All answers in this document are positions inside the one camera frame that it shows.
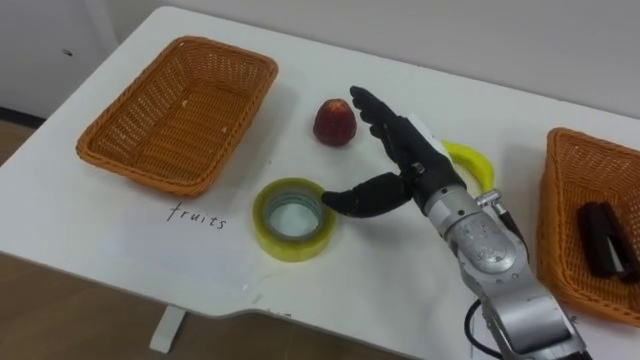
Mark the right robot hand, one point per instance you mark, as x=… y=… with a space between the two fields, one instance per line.
x=425 y=160

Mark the yellow adhesive tape roll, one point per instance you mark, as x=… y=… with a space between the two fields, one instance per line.
x=290 y=251

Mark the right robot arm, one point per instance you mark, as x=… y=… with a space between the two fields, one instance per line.
x=500 y=270

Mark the yellow banana soft toy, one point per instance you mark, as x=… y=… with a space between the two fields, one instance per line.
x=475 y=160

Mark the red fruit soft toy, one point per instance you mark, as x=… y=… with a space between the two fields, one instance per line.
x=335 y=125

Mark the white desk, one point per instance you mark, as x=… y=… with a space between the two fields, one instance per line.
x=400 y=280

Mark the orange wicker basket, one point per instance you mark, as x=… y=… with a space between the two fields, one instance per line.
x=175 y=125
x=560 y=240

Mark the black stapler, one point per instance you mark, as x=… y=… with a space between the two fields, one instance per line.
x=600 y=240

